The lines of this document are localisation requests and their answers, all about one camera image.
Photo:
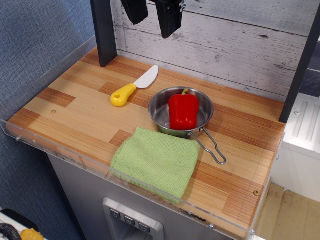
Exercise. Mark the dark left frame post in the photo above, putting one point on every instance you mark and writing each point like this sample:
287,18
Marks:
104,31

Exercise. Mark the yellow handled white toy knife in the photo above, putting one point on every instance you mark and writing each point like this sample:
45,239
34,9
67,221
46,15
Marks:
120,97

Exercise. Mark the yellow and black object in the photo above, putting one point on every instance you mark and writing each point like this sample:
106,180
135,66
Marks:
8,232

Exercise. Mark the red bell pepper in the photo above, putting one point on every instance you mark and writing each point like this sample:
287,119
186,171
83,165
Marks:
183,111

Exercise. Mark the small steel pan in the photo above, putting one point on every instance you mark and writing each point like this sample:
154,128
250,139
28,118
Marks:
159,112

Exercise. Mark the green cloth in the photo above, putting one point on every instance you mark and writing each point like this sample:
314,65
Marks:
159,163

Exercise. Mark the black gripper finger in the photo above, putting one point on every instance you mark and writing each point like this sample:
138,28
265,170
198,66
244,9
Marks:
136,10
169,14

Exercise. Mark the dark right frame post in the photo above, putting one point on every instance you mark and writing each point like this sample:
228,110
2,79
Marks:
301,69

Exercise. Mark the grey cabinet with dispenser panel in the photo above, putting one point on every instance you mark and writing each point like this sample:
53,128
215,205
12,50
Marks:
108,208

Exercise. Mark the dark frame post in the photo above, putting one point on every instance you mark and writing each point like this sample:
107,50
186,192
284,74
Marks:
104,31
301,69

